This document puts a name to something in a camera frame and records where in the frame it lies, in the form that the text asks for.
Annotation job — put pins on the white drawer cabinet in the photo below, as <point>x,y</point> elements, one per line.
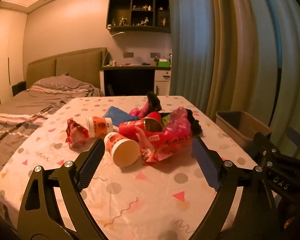
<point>162,80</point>

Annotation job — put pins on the red snack wrapper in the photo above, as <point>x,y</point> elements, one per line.
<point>76,131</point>

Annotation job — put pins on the small black item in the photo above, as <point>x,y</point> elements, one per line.
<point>146,63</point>

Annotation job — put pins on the group of small figurines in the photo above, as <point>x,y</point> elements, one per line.
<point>145,21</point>

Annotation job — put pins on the grey wall socket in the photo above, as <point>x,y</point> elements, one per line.
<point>128,54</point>
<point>155,55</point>

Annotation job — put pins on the long pleated curtain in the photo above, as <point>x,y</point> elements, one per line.
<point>227,42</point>

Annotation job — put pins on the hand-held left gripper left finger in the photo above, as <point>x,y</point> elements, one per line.
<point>90,166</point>

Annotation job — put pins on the red clear plastic wrapper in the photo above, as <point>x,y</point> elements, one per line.
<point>170,142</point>

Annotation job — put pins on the grey striped pillow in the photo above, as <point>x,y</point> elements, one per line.
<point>62,83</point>

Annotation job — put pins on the green wrapper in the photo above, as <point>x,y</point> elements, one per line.
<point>165,119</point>

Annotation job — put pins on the large pink translucent bag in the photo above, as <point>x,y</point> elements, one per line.
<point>177,122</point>

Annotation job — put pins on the dark wall shelf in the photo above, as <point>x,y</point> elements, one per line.
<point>120,5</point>

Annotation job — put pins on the blue foam fruit net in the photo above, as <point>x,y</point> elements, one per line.
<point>117,113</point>

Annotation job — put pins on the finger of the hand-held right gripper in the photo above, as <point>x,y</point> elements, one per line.
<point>263,142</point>
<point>296,137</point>

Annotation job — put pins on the green box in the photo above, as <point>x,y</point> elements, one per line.
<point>164,63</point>

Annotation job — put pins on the black cloth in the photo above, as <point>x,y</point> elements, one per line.
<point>195,127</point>

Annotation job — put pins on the dark top desk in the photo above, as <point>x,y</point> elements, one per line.
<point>130,80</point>

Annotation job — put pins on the padded brown headboard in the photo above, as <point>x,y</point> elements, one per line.
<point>72,62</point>

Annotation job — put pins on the bed with grey bedding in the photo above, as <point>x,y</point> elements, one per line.
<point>22,110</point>

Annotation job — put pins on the white wardrobe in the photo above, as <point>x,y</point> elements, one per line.
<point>5,55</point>

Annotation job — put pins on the orange printed paper cup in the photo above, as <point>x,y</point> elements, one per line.
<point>123,152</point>
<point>100,126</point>

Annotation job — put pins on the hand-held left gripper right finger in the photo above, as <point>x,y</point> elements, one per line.
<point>206,165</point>

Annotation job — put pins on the black bedside table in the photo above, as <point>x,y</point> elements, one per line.
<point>18,88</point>

